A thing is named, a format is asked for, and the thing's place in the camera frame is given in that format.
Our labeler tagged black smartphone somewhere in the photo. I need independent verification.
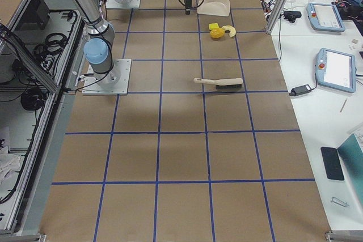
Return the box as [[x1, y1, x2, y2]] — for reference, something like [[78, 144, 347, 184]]
[[320, 147, 344, 181]]

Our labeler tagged teal notebook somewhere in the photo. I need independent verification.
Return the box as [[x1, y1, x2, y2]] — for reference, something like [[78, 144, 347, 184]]
[[338, 133, 363, 202]]

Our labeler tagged pale melon slice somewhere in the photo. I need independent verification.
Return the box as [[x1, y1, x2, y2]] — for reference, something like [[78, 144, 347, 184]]
[[222, 25, 237, 38]]

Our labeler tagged yellow sponge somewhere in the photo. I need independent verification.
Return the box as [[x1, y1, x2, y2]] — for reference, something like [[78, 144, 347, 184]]
[[208, 23, 219, 31]]

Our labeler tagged black power adapter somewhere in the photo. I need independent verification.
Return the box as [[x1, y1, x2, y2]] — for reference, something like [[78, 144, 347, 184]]
[[289, 84, 313, 96]]

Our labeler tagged black webcam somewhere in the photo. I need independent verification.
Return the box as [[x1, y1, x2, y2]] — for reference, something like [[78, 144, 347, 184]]
[[283, 11, 302, 23]]

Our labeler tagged white crumpled cloth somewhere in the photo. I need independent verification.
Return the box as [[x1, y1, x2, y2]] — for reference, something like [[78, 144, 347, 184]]
[[0, 146, 20, 183]]

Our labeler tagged orange yellow toy fruit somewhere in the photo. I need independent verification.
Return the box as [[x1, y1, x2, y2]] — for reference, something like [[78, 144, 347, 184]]
[[209, 28, 225, 39]]

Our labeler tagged beige hand brush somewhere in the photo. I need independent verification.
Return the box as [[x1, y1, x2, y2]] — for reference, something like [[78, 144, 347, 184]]
[[193, 78, 243, 90]]

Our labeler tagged far blue teach pendant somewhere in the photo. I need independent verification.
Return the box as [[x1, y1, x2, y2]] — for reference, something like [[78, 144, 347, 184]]
[[306, 3, 345, 32]]

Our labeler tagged blue teach pendant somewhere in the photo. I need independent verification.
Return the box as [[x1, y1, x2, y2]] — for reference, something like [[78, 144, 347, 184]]
[[315, 48, 356, 93], [306, 3, 345, 32]]

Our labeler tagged beige plastic dustpan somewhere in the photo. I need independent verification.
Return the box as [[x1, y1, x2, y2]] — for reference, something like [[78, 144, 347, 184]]
[[197, 0, 230, 17]]

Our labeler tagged near blue teach pendant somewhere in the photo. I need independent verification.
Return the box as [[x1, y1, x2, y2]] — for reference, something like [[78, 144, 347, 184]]
[[315, 48, 356, 93]]

